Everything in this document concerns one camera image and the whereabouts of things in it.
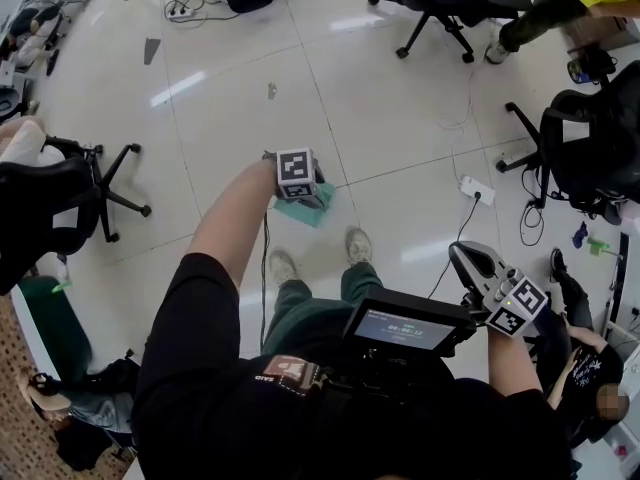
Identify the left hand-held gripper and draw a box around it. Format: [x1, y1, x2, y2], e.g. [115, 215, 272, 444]
[263, 147, 334, 211]

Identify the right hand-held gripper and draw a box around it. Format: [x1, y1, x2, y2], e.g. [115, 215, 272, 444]
[448, 240, 550, 342]

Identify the green dustpan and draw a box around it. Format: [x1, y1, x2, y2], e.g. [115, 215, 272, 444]
[272, 180, 338, 229]

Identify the person's right forearm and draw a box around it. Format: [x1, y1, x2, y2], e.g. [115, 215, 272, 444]
[487, 326, 544, 399]

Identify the person's left forearm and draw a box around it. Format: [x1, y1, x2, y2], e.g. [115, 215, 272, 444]
[187, 159, 280, 289]

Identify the black chest display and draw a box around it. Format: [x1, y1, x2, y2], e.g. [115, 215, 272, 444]
[342, 285, 477, 354]

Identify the person's left shoe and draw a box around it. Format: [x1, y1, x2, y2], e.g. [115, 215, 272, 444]
[268, 250, 300, 287]

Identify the person's shoe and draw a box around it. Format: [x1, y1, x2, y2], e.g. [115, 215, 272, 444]
[345, 226, 374, 268]
[268, 250, 300, 287]

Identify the person's right shoe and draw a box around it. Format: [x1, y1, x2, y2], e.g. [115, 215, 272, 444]
[345, 226, 374, 268]

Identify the person's right leg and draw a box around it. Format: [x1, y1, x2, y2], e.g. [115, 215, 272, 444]
[339, 261, 385, 314]

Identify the person's leg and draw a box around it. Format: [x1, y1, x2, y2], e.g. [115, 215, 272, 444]
[339, 261, 385, 314]
[262, 278, 351, 357]

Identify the person's left leg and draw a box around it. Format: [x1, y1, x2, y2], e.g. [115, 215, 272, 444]
[262, 278, 351, 357]

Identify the black chest harness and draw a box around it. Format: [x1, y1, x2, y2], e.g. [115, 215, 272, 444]
[254, 347, 451, 402]

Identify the person's torso black shirt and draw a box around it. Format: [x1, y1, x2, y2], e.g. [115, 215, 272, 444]
[132, 252, 574, 480]

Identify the wooden desk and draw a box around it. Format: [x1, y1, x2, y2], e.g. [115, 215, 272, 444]
[567, 15, 640, 54]

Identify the green white-topped cabinet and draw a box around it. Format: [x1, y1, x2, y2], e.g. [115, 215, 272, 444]
[9, 275, 94, 384]

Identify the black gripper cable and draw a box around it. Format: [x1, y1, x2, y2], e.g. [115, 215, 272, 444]
[258, 207, 272, 349]
[427, 195, 484, 299]

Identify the black coiled cable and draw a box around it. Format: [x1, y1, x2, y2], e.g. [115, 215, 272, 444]
[519, 167, 546, 247]

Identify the white floor cable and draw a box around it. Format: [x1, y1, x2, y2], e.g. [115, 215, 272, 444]
[439, 67, 476, 182]

